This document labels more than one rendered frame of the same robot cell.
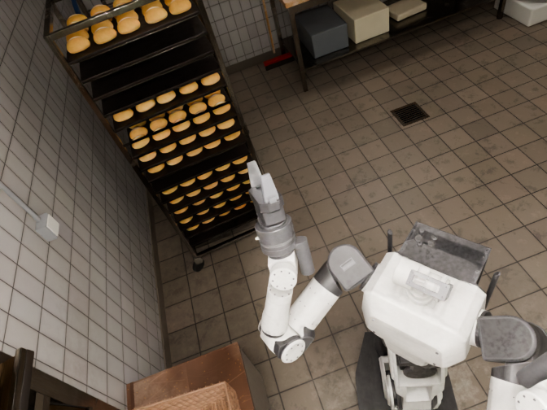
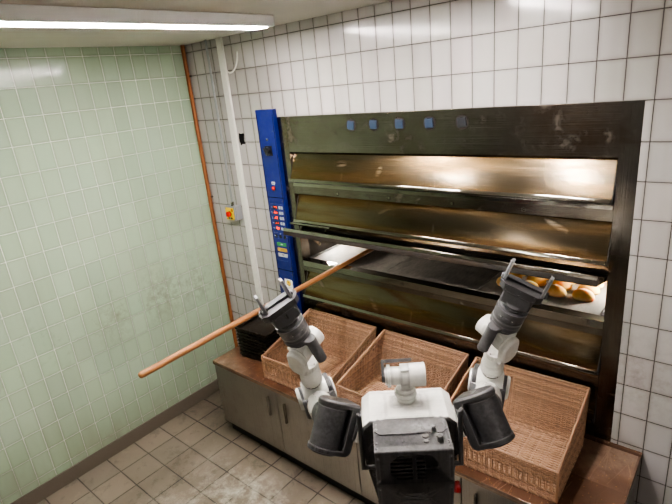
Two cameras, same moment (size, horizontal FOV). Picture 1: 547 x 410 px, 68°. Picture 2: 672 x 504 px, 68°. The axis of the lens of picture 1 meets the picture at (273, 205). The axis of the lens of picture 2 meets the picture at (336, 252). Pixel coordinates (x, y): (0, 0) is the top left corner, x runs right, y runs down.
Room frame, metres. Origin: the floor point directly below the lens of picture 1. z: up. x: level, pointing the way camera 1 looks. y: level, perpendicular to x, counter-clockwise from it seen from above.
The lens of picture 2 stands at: (1.13, -1.24, 2.27)
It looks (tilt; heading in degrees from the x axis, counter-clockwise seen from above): 19 degrees down; 134
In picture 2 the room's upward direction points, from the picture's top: 6 degrees counter-clockwise
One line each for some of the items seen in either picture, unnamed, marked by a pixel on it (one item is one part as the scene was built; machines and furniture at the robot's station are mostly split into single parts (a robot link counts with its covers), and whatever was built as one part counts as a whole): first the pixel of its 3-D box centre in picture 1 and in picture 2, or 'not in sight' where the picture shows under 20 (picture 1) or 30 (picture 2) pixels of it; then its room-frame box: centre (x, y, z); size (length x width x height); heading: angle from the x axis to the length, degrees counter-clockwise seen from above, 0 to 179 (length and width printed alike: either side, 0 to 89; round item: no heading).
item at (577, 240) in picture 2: not in sight; (419, 221); (-0.28, 0.88, 1.54); 1.79 x 0.11 x 0.19; 2
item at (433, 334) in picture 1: (426, 300); (410, 451); (0.45, -0.31, 1.26); 0.34 x 0.30 x 0.36; 40
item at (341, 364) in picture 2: not in sight; (319, 352); (-0.86, 0.58, 0.72); 0.56 x 0.49 x 0.28; 3
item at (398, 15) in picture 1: (404, 8); not in sight; (3.79, -1.91, 0.27); 0.34 x 0.26 x 0.07; 98
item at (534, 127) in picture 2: not in sight; (418, 131); (-0.28, 0.90, 2.00); 1.80 x 0.08 x 0.21; 2
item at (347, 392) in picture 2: not in sight; (402, 381); (-0.26, 0.61, 0.72); 0.56 x 0.49 x 0.28; 2
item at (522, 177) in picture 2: not in sight; (417, 171); (-0.28, 0.88, 1.80); 1.79 x 0.11 x 0.19; 2
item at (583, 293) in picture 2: not in sight; (559, 270); (0.28, 1.34, 1.21); 0.61 x 0.48 x 0.06; 92
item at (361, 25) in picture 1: (360, 16); not in sight; (3.77, -1.43, 0.35); 0.50 x 0.36 x 0.24; 4
